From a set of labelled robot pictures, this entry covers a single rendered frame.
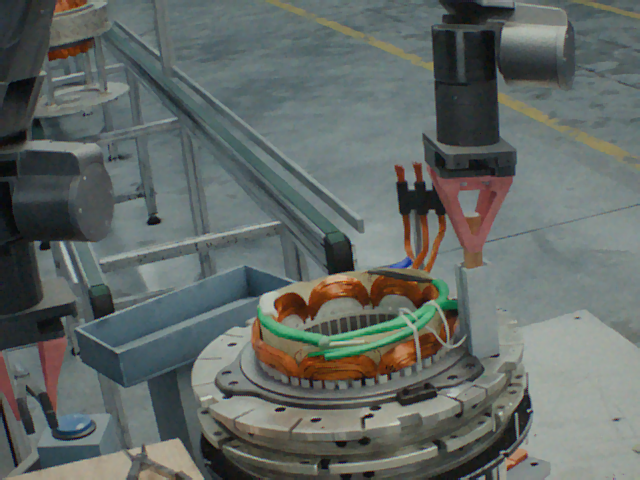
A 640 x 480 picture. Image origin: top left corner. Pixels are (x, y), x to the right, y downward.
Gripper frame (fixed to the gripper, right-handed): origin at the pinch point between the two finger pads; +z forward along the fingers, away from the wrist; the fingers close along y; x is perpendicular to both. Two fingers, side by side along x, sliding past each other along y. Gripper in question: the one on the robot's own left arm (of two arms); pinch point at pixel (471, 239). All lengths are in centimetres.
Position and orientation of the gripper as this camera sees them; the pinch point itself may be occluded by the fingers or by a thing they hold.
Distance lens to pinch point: 118.5
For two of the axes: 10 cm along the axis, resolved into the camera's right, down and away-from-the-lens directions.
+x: -9.9, 0.8, -1.1
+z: 0.5, 9.6, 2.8
